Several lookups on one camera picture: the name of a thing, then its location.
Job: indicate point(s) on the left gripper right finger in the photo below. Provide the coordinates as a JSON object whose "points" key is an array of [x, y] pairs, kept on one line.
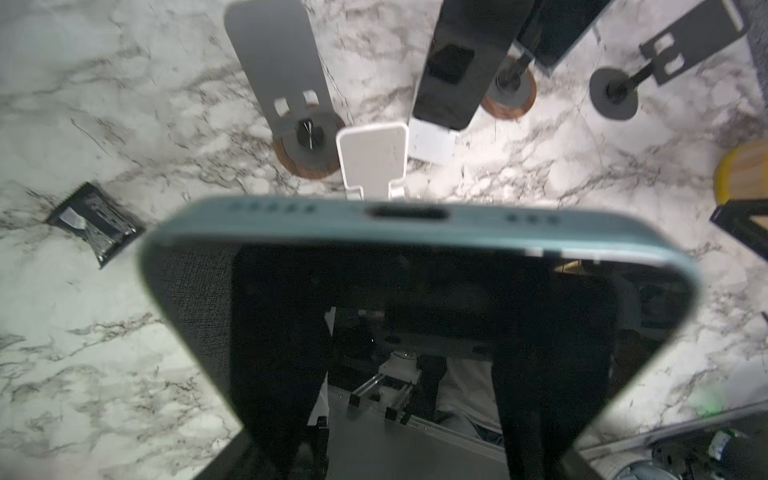
{"points": [[551, 365]]}

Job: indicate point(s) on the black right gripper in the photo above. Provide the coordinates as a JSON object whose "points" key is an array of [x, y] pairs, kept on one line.
{"points": [[741, 220]]}

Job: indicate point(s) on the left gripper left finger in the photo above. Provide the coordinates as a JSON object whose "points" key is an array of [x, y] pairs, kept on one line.
{"points": [[280, 352]]}

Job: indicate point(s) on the black phone white stand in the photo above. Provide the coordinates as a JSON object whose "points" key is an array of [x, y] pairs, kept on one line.
{"points": [[469, 43]]}

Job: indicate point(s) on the grey round base phone stand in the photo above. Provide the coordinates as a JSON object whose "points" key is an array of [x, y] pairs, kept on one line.
{"points": [[705, 30]]}

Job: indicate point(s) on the white front phone stand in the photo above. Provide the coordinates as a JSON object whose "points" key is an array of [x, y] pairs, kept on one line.
{"points": [[373, 160]]}

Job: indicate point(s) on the wooden base grey phone stand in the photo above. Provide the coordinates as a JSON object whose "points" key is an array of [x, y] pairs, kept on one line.
{"points": [[276, 47]]}

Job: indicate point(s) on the yellow rimmed wooden bowl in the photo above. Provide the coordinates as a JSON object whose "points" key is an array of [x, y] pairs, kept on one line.
{"points": [[742, 173]]}

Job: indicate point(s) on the small black packet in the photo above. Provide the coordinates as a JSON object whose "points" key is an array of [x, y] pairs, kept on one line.
{"points": [[98, 220]]}

